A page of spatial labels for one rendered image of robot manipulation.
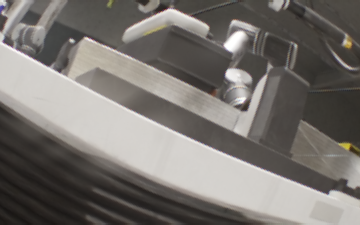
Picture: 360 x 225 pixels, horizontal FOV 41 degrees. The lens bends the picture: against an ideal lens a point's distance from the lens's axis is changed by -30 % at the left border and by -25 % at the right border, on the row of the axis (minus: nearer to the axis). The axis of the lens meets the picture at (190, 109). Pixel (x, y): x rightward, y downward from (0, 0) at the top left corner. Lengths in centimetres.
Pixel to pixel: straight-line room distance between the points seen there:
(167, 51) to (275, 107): 38
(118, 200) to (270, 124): 37
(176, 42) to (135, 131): 50
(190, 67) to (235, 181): 47
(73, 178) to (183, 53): 38
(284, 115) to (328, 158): 31
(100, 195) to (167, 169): 35
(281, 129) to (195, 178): 18
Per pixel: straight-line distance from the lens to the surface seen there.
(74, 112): 78
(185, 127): 87
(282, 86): 96
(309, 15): 150
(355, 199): 105
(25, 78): 77
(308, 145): 119
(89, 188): 114
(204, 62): 130
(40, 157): 112
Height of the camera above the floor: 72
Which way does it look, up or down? 10 degrees up
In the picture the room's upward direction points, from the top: 22 degrees clockwise
